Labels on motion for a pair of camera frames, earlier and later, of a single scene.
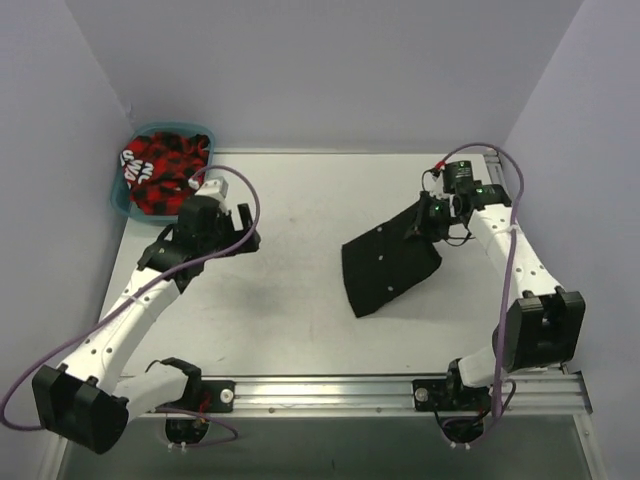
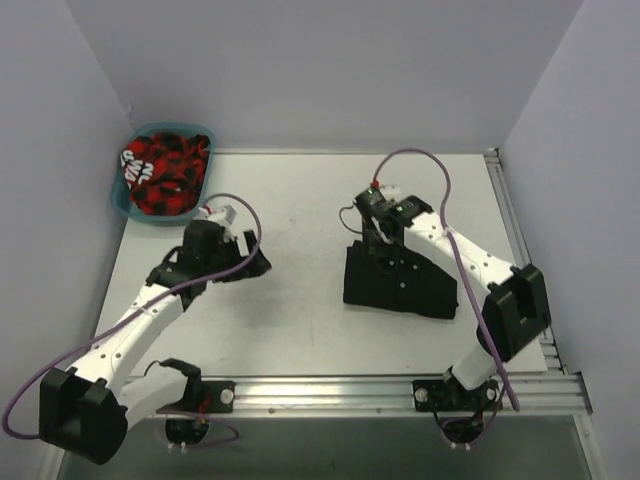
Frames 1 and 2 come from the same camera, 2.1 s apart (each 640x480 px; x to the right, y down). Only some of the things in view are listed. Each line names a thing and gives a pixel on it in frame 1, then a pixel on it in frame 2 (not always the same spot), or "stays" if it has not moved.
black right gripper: [426, 215] → [382, 251]
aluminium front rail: [566, 395] stays
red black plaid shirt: [158, 167] stays
